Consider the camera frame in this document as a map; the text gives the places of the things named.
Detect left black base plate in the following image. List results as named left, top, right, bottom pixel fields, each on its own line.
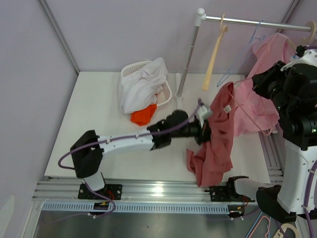
left=78, top=184, right=122, bottom=200

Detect light pink t shirt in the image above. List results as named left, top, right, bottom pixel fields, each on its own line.
left=234, top=33, right=295, bottom=137

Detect pink and blue spare hangers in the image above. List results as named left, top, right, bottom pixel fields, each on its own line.
left=245, top=213, right=271, bottom=238

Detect blue wire hanger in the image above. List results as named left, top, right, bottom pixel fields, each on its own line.
left=216, top=20, right=264, bottom=87

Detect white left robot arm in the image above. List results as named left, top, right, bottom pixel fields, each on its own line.
left=70, top=108, right=213, bottom=199

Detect white rack foot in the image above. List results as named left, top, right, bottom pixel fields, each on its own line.
left=174, top=73, right=184, bottom=110

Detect aluminium mounting rail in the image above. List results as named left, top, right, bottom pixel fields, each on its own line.
left=32, top=178, right=212, bottom=204

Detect white plastic basket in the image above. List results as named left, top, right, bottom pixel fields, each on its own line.
left=120, top=60, right=173, bottom=110

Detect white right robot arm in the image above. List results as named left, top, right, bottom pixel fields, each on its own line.
left=225, top=61, right=317, bottom=223

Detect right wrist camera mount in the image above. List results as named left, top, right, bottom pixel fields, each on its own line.
left=288, top=45, right=317, bottom=67

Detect beige spare hanger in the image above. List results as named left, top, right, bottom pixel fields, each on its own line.
left=273, top=223, right=301, bottom=238

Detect beige wooden hanger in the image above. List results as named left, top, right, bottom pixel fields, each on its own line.
left=202, top=13, right=228, bottom=91
left=286, top=20, right=317, bottom=50

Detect white slotted cable duct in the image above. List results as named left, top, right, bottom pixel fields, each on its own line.
left=42, top=202, right=229, bottom=215

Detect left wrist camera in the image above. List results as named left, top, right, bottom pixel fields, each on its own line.
left=195, top=98, right=213, bottom=127

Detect silver clothes rail bar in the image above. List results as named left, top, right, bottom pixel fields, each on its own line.
left=202, top=16, right=317, bottom=32

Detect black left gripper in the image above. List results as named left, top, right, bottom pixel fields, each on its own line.
left=170, top=118, right=218, bottom=147

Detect coral red t shirt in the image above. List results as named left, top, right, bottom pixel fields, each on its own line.
left=186, top=82, right=235, bottom=187

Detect grey rack upright pole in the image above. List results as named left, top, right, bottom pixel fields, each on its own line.
left=182, top=8, right=206, bottom=84

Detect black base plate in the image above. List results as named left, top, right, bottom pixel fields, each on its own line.
left=78, top=184, right=122, bottom=200
left=204, top=185, right=254, bottom=202

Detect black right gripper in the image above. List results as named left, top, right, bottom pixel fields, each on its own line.
left=253, top=61, right=294, bottom=116

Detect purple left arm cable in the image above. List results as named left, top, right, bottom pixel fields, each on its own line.
left=57, top=98, right=206, bottom=221

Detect pink wire hanger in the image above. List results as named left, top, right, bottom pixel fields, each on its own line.
left=233, top=43, right=279, bottom=137

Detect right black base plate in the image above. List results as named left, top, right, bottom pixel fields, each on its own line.
left=204, top=185, right=254, bottom=202

